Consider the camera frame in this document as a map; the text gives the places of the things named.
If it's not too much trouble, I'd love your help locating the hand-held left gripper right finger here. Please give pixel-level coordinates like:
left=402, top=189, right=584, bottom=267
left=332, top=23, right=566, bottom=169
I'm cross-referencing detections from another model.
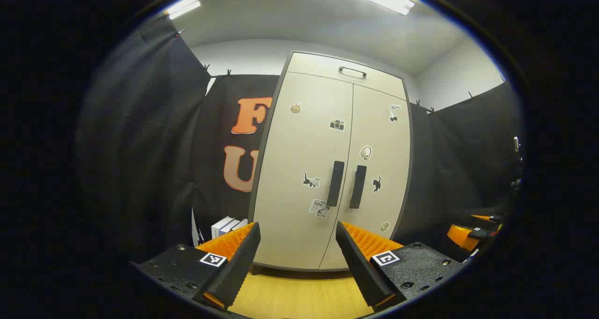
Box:
left=335, top=221, right=466, bottom=312

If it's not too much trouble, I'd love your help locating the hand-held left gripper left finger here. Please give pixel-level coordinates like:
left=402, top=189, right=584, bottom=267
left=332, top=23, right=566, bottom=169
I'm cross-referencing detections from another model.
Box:
left=130, top=222, right=261, bottom=312

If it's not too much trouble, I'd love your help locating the black door handle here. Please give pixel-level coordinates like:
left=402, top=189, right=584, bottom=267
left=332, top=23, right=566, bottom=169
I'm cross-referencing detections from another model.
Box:
left=326, top=160, right=345, bottom=208
left=349, top=165, right=367, bottom=210

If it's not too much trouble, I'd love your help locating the white cabinet door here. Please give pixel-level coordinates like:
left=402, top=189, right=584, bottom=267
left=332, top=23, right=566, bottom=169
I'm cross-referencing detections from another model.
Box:
left=319, top=84, right=412, bottom=270
left=253, top=72, right=354, bottom=269

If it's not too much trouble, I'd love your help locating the white double-door shoe cabinet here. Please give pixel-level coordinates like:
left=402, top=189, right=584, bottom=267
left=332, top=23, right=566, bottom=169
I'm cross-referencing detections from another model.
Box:
left=247, top=51, right=413, bottom=273

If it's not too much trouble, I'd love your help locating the white cabinet drawer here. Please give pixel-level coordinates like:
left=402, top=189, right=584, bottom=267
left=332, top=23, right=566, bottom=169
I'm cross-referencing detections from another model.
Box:
left=286, top=52, right=407, bottom=101

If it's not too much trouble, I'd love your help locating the small ceiling light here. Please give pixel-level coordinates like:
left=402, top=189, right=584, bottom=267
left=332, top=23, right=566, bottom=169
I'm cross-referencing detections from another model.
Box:
left=164, top=0, right=202, bottom=20

